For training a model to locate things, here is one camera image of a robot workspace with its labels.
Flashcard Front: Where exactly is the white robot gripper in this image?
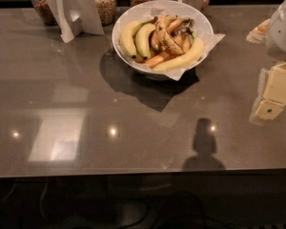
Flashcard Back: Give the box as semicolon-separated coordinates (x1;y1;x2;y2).
249;0;286;125

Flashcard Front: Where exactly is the spotted brown ripe banana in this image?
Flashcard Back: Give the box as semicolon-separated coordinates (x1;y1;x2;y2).
155;15;184;55

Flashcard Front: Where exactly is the long yellow front banana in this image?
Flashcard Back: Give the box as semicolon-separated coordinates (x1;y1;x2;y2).
153;37;205;73

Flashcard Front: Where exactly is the white paper bowl liner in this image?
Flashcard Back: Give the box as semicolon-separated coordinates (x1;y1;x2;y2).
112;0;223;80

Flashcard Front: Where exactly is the white ceramic bowl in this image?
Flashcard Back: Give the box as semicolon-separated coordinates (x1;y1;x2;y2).
112;0;216;81

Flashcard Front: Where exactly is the orange ripe banana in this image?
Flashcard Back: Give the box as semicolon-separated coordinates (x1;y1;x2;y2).
146;51;171;69

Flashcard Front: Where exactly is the greenish banana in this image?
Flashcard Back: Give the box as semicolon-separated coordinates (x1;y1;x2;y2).
120;19;153;59
135;23;155;59

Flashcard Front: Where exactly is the greenish banana far left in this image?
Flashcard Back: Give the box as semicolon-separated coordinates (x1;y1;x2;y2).
120;19;153;59

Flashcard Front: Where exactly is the far right glass jar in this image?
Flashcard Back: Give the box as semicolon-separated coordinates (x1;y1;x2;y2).
200;0;210;12

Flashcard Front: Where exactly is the middle glass grain jar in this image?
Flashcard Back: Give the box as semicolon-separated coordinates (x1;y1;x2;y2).
94;0;116;26

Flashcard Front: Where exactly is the white folded paper stand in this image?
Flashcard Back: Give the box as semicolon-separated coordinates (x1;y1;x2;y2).
46;0;104;43

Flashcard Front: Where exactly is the left glass nut jar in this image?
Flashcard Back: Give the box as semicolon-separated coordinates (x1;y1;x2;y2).
31;0;57;26

